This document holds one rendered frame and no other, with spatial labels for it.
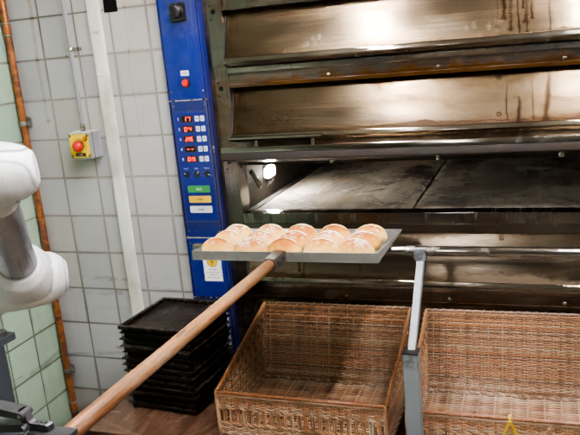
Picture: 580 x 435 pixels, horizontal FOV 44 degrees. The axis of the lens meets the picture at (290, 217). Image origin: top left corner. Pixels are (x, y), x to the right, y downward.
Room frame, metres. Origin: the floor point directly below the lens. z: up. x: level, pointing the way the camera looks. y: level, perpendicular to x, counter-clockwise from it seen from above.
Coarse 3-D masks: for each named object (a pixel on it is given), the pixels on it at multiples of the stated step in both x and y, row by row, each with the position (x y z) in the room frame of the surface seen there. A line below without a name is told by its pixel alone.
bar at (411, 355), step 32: (416, 256) 1.92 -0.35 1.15; (480, 256) 1.88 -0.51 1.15; (512, 256) 1.85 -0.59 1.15; (544, 256) 1.82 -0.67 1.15; (576, 256) 1.79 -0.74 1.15; (416, 288) 1.86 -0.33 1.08; (416, 320) 1.80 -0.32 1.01; (416, 352) 1.72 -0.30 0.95; (416, 384) 1.71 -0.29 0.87; (416, 416) 1.71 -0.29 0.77
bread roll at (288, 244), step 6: (276, 240) 1.94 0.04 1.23; (282, 240) 1.93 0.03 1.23; (288, 240) 1.92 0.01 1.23; (294, 240) 1.93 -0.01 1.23; (270, 246) 1.94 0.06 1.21; (276, 246) 1.92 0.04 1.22; (282, 246) 1.91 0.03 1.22; (288, 246) 1.91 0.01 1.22; (294, 246) 1.91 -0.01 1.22; (300, 246) 1.93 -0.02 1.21
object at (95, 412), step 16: (256, 272) 1.71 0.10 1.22; (240, 288) 1.60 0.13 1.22; (224, 304) 1.51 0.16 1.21; (192, 320) 1.40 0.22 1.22; (208, 320) 1.42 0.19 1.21; (176, 336) 1.32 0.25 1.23; (192, 336) 1.35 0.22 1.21; (160, 352) 1.25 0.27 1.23; (176, 352) 1.29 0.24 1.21; (144, 368) 1.18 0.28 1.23; (128, 384) 1.13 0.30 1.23; (96, 400) 1.06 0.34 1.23; (112, 400) 1.08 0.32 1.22; (80, 416) 1.01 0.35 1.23; (96, 416) 1.03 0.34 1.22; (80, 432) 0.99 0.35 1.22
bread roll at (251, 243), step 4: (252, 236) 1.98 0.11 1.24; (244, 240) 1.97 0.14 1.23; (248, 240) 1.96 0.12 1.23; (252, 240) 1.96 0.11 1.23; (256, 240) 1.96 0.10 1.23; (260, 240) 1.96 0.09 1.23; (236, 244) 1.98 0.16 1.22; (240, 244) 1.96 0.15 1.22; (244, 244) 1.96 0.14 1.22; (248, 244) 1.95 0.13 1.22; (252, 244) 1.95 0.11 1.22; (256, 244) 1.95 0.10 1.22; (260, 244) 1.95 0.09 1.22; (264, 244) 1.96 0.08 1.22; (236, 248) 1.97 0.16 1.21; (240, 248) 1.96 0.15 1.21; (244, 248) 1.95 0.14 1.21; (248, 248) 1.95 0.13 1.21; (252, 248) 1.95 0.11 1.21; (256, 248) 1.94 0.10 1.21; (260, 248) 1.95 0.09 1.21; (264, 248) 1.95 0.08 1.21
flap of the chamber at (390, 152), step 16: (496, 144) 2.08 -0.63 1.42; (512, 144) 2.06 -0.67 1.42; (528, 144) 2.05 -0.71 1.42; (544, 144) 2.03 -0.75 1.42; (560, 144) 2.02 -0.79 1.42; (576, 144) 2.00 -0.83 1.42; (224, 160) 2.38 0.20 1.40; (240, 160) 2.36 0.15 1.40; (256, 160) 2.34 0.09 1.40; (272, 160) 2.36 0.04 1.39; (288, 160) 2.39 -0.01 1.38; (304, 160) 2.42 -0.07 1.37; (320, 160) 2.45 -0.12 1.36
